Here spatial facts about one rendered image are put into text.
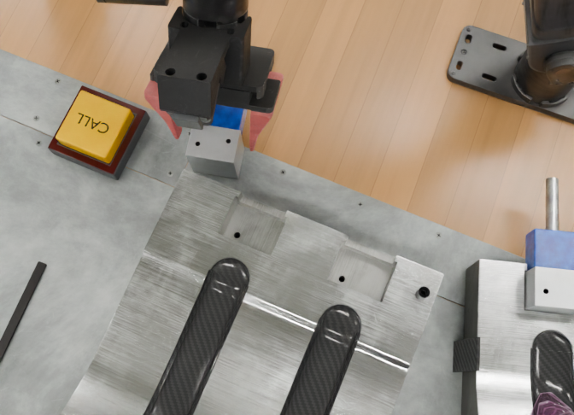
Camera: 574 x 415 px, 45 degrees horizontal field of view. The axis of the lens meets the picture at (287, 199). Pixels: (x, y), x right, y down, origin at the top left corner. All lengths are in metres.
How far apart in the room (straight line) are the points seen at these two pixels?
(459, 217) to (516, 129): 0.12
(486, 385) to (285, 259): 0.21
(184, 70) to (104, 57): 0.29
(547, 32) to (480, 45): 0.17
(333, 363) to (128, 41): 0.44
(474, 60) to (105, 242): 0.45
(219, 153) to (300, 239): 0.13
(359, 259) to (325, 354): 0.10
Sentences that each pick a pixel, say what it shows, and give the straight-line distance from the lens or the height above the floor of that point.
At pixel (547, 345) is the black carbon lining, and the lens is 0.70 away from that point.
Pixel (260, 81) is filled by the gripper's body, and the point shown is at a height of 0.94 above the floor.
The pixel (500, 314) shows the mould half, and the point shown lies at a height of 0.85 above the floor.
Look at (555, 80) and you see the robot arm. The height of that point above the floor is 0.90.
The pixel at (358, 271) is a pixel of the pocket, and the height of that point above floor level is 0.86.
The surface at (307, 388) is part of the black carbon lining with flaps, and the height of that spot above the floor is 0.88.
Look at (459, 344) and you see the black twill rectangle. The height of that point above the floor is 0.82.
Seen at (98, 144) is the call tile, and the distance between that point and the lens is 0.75.
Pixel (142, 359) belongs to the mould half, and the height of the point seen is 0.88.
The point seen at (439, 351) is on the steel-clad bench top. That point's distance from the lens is 0.72.
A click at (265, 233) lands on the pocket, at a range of 0.66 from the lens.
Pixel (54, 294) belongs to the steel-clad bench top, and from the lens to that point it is 0.76.
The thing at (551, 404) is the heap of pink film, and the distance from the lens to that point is 0.68.
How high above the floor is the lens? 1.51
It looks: 74 degrees down
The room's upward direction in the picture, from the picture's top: 3 degrees counter-clockwise
